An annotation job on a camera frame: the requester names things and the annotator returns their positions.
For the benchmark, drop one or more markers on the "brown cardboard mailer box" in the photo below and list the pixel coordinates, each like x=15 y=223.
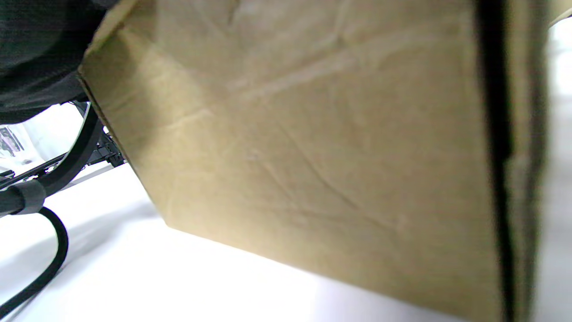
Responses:
x=313 y=134

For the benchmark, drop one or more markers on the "person's black shirt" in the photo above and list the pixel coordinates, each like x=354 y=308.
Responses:
x=35 y=53

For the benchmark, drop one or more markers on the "black curved bracket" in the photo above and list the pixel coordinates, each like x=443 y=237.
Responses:
x=78 y=156

